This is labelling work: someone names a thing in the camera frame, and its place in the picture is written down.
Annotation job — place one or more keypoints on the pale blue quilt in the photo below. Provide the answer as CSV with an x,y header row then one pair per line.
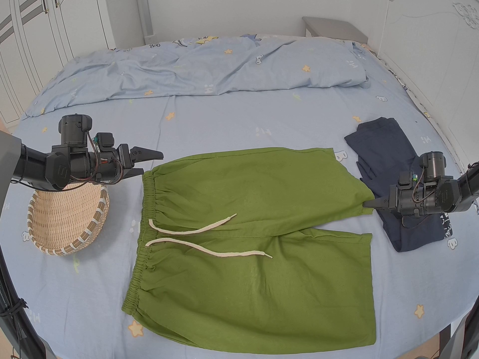
x,y
224,69

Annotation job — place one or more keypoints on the green shorts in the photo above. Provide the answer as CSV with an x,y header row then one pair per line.
x,y
262,275

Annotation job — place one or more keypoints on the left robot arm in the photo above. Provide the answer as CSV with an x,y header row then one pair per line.
x,y
56,168

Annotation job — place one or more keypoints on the dark blue garment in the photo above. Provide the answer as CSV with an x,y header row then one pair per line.
x,y
385,144

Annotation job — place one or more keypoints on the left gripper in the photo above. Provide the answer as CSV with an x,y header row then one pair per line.
x,y
110,166

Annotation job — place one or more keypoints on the white wardrobe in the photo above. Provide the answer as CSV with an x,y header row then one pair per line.
x,y
48,32

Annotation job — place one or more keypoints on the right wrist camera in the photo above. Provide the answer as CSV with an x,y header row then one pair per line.
x,y
405,178

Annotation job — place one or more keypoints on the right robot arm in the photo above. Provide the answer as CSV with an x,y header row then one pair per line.
x,y
449,196

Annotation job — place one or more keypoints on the bed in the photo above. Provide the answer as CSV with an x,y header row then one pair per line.
x,y
262,125

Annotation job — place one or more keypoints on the round woven basket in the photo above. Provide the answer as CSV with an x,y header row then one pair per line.
x,y
56,223

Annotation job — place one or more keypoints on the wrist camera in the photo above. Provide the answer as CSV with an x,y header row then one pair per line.
x,y
405,178
105,140

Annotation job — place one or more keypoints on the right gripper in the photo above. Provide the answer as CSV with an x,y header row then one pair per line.
x,y
406,200

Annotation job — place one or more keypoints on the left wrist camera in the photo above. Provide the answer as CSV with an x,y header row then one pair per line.
x,y
105,140

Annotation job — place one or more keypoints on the grey bedside table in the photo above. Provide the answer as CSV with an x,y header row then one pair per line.
x,y
333,28

